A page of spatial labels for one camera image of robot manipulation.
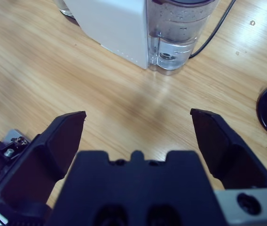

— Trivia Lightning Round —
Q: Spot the white capsule coffee machine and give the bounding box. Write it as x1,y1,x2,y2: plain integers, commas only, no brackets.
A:
59,0,149,71

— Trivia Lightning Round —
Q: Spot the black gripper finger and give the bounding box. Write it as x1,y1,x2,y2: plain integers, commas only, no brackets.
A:
189,108,267,190
0,111,87,226

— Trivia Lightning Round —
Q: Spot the black power cord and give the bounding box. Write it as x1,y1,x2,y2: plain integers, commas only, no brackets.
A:
189,0,236,59

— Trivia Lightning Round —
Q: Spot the clear drinking glass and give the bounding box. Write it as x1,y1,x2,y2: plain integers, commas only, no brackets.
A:
58,0,75,17

